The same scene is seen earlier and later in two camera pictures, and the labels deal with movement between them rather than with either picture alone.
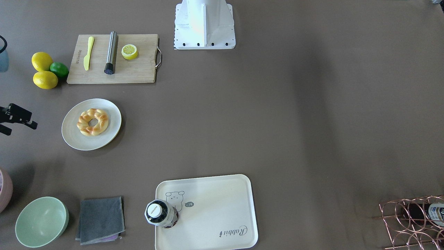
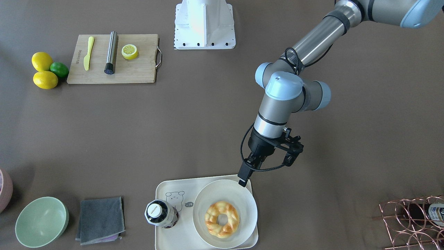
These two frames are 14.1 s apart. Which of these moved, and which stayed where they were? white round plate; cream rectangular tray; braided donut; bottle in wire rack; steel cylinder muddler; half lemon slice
Moved: white round plate; braided donut
Stayed: bottle in wire rack; half lemon slice; cream rectangular tray; steel cylinder muddler
